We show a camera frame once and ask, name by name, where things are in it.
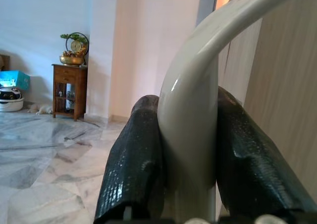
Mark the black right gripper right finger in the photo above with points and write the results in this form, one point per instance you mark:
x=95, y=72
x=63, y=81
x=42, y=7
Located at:
x=252, y=169

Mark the brown wooden side table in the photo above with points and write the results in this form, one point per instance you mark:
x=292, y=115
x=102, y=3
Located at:
x=69, y=75

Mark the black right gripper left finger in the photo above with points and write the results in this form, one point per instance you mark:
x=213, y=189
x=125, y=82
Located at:
x=131, y=164

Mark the blue cardboard box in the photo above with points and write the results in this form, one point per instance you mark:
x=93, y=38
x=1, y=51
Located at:
x=15, y=79

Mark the white round basket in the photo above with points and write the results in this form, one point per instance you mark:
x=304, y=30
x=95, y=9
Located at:
x=11, y=106

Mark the black white panda plush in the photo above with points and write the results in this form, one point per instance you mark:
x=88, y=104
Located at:
x=10, y=93

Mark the cream fluffy animal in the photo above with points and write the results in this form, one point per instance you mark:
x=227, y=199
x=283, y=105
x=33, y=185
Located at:
x=40, y=109

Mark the brass bowl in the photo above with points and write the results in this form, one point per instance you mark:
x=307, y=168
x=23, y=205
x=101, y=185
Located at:
x=71, y=60

